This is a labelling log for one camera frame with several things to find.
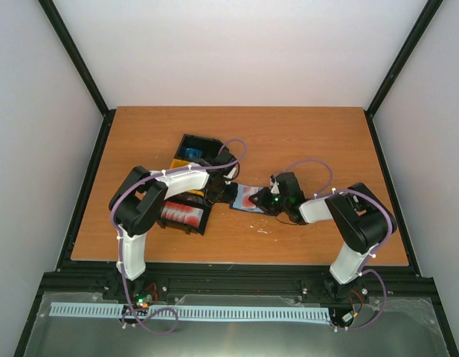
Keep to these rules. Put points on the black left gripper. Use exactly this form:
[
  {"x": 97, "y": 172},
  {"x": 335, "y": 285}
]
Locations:
[{"x": 230, "y": 198}]

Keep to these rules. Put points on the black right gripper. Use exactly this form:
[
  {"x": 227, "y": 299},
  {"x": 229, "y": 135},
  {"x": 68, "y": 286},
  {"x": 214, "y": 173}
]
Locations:
[{"x": 261, "y": 201}]

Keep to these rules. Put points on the blue card holder wallet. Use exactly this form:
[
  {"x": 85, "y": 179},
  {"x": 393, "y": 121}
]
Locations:
[{"x": 236, "y": 204}]

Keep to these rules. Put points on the black bin with blue cards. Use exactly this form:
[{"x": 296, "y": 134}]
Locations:
[{"x": 211, "y": 147}]

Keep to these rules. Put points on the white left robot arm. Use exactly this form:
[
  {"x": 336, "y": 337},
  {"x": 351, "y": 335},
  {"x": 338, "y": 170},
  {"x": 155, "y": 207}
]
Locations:
[{"x": 140, "y": 199}]

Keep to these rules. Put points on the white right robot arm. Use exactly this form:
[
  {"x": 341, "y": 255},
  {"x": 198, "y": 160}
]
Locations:
[{"x": 362, "y": 220}]

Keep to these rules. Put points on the black bin with red cards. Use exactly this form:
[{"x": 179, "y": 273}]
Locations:
[{"x": 193, "y": 201}]

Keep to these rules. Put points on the red card stack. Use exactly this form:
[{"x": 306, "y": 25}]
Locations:
[{"x": 182, "y": 214}]

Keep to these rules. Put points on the blue card stack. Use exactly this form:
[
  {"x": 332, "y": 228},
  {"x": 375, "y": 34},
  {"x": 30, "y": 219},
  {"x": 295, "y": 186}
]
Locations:
[{"x": 192, "y": 153}]

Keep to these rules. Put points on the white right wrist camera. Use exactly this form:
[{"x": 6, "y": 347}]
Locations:
[{"x": 274, "y": 186}]

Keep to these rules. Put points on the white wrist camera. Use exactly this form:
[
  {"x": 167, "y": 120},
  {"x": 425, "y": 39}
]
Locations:
[
  {"x": 274, "y": 186},
  {"x": 233, "y": 174}
]

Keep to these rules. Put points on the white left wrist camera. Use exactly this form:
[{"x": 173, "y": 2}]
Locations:
[{"x": 233, "y": 174}]

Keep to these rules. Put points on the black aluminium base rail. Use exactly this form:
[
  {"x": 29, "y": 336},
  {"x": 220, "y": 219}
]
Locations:
[{"x": 171, "y": 282}]

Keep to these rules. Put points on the metal base plate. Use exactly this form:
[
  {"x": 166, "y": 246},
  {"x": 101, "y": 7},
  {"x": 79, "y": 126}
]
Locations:
[{"x": 402, "y": 327}]

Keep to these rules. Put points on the light blue cable duct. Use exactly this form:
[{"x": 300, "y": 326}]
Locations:
[{"x": 315, "y": 315}]

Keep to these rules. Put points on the black frame post left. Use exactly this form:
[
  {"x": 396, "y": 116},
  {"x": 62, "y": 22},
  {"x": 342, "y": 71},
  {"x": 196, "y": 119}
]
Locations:
[{"x": 61, "y": 30}]

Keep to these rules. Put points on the black frame post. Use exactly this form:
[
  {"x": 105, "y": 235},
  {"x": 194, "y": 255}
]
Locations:
[
  {"x": 61, "y": 30},
  {"x": 411, "y": 41}
]

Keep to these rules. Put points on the black frame post right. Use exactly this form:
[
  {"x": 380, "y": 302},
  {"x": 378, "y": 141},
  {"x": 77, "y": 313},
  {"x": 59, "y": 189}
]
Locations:
[{"x": 411, "y": 41}]

